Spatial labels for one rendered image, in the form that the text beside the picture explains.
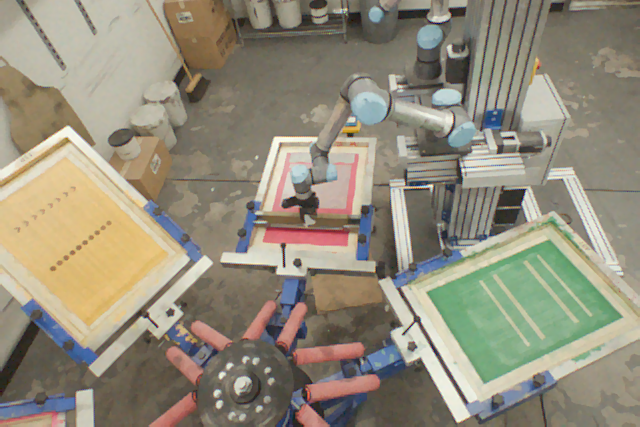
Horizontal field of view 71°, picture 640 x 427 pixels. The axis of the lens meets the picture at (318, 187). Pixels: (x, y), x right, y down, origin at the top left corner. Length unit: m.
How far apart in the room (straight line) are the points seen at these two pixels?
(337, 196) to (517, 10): 1.12
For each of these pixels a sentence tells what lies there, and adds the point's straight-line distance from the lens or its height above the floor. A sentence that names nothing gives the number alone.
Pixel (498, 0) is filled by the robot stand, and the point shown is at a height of 1.80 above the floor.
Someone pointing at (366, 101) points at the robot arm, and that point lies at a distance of 1.60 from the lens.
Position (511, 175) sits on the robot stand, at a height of 1.16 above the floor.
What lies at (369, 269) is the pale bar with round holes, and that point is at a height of 1.04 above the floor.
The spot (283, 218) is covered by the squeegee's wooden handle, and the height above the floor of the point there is 1.04.
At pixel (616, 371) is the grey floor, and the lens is 3.08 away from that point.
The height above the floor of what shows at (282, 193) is 0.96.
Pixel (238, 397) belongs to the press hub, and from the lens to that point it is 1.47.
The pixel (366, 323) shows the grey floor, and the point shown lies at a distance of 2.93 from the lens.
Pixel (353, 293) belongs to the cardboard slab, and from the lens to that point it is 3.00.
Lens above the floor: 2.67
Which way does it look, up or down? 48 degrees down
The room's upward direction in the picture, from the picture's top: 11 degrees counter-clockwise
